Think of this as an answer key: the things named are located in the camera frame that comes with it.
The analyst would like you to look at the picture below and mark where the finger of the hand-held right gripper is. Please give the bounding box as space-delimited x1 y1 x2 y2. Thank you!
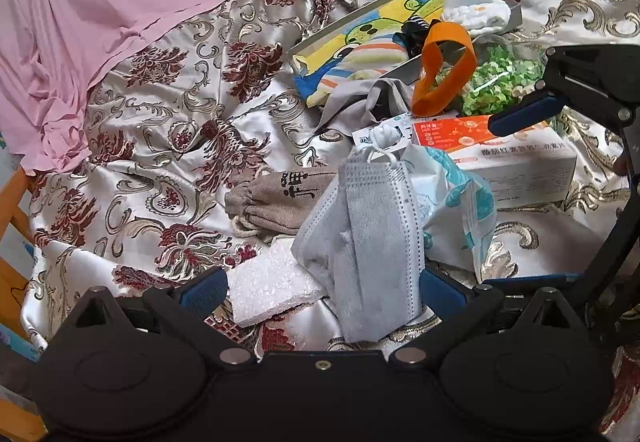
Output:
487 43 640 137
482 122 640 317

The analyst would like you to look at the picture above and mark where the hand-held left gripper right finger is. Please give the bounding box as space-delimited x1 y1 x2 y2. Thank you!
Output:
387 267 576 368

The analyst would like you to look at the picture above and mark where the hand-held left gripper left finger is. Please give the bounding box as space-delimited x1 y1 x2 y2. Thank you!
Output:
75 267 258 368

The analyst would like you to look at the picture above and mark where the white and teal mask packet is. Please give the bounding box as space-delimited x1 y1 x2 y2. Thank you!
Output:
350 117 497 283

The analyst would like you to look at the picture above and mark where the grey face mask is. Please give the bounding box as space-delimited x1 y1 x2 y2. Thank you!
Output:
291 156 427 344

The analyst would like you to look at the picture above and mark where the orange ribbed elastic band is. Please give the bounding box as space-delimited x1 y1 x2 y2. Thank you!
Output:
411 22 476 119

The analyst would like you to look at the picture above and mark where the beige drawstring pouch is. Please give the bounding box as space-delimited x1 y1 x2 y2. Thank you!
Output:
223 169 338 243

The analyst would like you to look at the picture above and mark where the white baby cloth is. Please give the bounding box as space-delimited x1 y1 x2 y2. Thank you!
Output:
442 0 512 36

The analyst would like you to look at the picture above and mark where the striped towel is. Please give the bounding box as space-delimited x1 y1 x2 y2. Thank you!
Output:
300 38 408 108

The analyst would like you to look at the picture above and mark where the metal tray with cartoon drawing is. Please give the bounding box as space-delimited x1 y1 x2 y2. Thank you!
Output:
289 0 523 87

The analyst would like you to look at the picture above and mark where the bag of green pieces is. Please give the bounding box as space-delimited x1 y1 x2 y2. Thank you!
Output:
435 36 548 117

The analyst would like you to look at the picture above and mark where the orange and white medicine box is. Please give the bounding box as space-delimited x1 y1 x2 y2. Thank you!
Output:
411 114 578 210

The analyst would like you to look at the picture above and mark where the white foam block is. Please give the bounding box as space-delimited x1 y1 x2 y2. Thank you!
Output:
227 238 331 329

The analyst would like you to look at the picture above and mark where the floral satin blanket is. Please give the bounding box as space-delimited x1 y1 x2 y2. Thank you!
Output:
20 0 640 433

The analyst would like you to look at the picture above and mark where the grey cloth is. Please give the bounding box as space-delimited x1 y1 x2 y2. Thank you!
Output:
317 76 416 133

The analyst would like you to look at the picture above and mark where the light blue packet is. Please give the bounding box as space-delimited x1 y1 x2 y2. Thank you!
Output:
0 322 41 363

